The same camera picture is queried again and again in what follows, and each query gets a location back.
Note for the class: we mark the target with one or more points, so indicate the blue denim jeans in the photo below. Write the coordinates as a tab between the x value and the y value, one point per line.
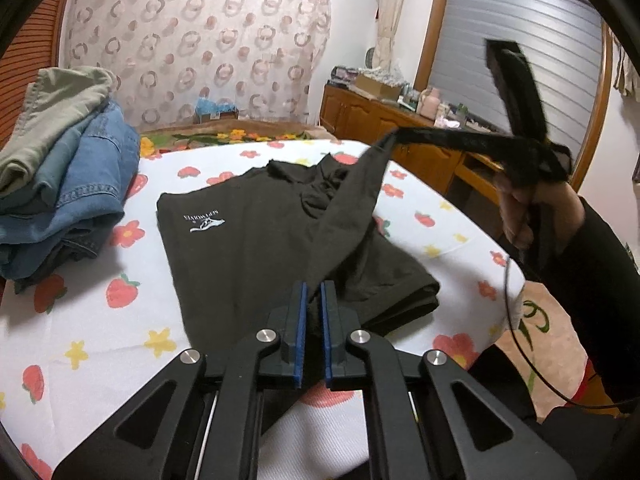
95	175

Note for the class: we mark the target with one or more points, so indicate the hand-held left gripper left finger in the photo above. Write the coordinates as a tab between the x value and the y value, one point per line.
300	330

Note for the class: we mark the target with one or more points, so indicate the black pants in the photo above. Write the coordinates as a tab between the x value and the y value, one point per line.
240	240

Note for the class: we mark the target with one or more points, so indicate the wooden louvred wardrobe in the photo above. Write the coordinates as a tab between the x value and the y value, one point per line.
30	60

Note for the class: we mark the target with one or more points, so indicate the sheer circle pattern curtain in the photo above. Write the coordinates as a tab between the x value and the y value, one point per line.
200	35

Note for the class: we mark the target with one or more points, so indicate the grey window roller shutter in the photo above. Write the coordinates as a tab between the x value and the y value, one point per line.
515	20

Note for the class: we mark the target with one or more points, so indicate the wooden sideboard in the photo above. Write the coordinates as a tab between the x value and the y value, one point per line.
360	120

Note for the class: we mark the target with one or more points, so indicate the group of small bottles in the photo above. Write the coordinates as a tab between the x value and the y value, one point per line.
450	115

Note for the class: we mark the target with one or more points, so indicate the person's right hand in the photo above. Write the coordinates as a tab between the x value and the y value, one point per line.
510	210

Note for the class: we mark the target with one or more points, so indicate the person's right forearm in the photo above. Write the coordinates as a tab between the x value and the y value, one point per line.
600	285

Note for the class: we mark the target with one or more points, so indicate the open cardboard box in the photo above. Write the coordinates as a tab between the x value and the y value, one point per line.
377	87

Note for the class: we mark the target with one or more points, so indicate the khaki green pants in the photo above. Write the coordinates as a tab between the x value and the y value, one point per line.
50	115

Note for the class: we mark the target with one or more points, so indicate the cardboard box with blue bag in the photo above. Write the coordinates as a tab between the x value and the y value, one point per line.
215	110

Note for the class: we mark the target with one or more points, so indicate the white strawberry print sheet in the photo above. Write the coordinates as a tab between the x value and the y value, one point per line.
100	340

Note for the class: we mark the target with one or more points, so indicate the cream curtain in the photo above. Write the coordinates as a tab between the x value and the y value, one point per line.
627	70
392	10

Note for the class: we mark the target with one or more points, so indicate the person's dark clothing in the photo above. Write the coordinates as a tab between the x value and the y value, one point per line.
575	440

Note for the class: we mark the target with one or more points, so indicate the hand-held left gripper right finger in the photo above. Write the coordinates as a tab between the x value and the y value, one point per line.
329	330

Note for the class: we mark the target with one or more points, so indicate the pink thermos bottle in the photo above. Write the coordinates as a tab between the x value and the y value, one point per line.
432	102

